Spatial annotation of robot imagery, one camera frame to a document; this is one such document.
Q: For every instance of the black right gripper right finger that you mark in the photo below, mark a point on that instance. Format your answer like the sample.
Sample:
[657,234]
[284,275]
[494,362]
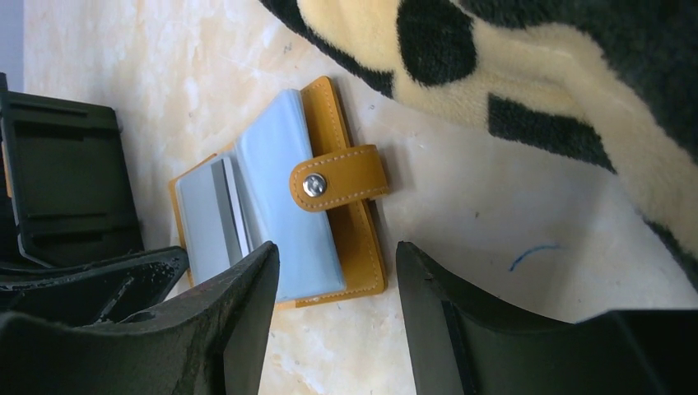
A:
[464,340]

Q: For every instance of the thin white card edge-on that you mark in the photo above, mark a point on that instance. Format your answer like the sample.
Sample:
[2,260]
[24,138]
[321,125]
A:
[209,217]

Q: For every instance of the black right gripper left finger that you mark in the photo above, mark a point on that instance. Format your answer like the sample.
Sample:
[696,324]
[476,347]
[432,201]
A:
[211,339]

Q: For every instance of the black floral blanket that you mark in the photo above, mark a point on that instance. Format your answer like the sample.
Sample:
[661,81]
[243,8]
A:
[609,83]

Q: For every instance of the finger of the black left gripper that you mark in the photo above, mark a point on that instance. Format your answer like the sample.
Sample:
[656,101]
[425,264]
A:
[109,290]

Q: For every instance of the black plastic box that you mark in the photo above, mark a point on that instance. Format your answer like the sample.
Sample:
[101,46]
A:
[66,198]

